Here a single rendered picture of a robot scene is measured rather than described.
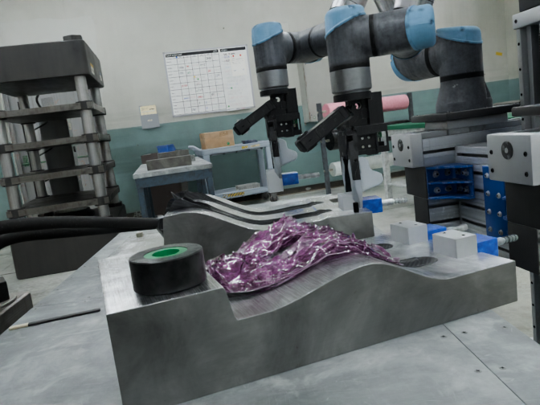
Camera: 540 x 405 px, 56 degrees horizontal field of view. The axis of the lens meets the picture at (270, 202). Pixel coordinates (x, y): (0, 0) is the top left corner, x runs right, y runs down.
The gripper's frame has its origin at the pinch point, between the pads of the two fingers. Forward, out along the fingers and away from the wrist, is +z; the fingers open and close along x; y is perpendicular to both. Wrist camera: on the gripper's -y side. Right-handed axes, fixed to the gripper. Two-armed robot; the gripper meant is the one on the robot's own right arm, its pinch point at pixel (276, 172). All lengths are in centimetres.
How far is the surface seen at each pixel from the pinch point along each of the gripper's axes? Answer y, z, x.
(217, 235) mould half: -14.0, 6.4, -36.0
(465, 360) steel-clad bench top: 13, 15, -77
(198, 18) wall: -44, -170, 622
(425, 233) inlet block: 19, 8, -48
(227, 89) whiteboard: -19, -70, 625
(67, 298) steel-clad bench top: -43, 15, -33
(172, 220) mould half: -21.5, 2.5, -36.0
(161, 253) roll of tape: -18, 1, -70
